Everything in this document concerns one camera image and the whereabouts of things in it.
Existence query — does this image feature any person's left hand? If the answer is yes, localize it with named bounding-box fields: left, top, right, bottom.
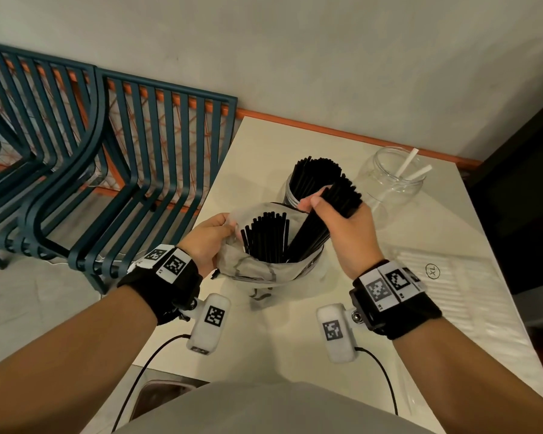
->
left=177, top=213, right=239, bottom=279

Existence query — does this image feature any person's right hand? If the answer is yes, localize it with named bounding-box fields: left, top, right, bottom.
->
left=298, top=187, right=386, bottom=281

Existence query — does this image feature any bundle of black straws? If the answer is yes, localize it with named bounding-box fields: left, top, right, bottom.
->
left=285, top=174, right=364, bottom=263

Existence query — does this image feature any clear plastic straw bag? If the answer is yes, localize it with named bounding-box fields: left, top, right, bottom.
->
left=214, top=202, right=325, bottom=299

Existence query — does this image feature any person's right forearm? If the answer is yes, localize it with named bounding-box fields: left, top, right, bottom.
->
left=390, top=317, right=543, bottom=434

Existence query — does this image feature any person's left forearm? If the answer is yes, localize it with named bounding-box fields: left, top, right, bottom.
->
left=0, top=285, right=159, bottom=434

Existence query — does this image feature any glass jar holding black straws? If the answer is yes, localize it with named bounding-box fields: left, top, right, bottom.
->
left=282, top=173, right=309, bottom=209

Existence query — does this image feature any black straws cluster in jar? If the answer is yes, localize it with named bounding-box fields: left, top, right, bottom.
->
left=290, top=156, right=345, bottom=205

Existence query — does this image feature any black straws bunch in bag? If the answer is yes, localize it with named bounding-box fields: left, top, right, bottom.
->
left=240, top=212, right=291, bottom=264

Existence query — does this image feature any clear empty glass jar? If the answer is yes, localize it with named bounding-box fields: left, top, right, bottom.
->
left=355, top=146, right=429, bottom=229

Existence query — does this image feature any orange baseboard strip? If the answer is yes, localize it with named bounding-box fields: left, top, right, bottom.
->
left=0, top=54, right=483, bottom=171

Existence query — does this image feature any black left wristband with markers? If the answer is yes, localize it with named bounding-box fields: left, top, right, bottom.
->
left=118, top=244, right=204, bottom=326

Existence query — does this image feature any black wristband with markers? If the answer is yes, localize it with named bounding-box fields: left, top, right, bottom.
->
left=349, top=259, right=443, bottom=341
left=118, top=244, right=204, bottom=326

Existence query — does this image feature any white paper straw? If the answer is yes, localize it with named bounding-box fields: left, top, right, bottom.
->
left=402, top=164, right=434, bottom=182
left=395, top=147, right=420, bottom=177

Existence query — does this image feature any black right wristband with markers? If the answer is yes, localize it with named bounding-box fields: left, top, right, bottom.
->
left=349, top=259, right=443, bottom=341

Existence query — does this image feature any metal bin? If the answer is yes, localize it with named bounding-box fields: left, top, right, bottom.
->
left=129, top=379, right=209, bottom=422

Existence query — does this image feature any clear plastic package with round label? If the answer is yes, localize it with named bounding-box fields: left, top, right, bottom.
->
left=379, top=245, right=543, bottom=405

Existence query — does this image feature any person's grey shirt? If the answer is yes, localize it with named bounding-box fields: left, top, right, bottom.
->
left=112, top=380, right=436, bottom=434

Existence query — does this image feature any dark cabinet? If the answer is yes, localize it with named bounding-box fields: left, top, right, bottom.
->
left=465, top=91, right=543, bottom=295

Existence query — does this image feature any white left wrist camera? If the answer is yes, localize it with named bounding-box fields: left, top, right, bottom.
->
left=186, top=293, right=232, bottom=356

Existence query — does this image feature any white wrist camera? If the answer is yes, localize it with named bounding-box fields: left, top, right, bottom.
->
left=186, top=293, right=232, bottom=356
left=316, top=303, right=359, bottom=363

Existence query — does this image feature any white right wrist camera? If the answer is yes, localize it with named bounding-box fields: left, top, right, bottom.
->
left=316, top=303, right=359, bottom=363

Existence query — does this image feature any black left camera cable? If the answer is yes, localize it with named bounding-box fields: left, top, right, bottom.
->
left=111, top=334, right=192, bottom=433

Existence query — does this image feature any black camera cable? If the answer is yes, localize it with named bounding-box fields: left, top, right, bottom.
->
left=355, top=346, right=399, bottom=417
left=111, top=334, right=192, bottom=433

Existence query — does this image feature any black right camera cable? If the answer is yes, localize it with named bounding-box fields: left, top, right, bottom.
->
left=355, top=346, right=399, bottom=417

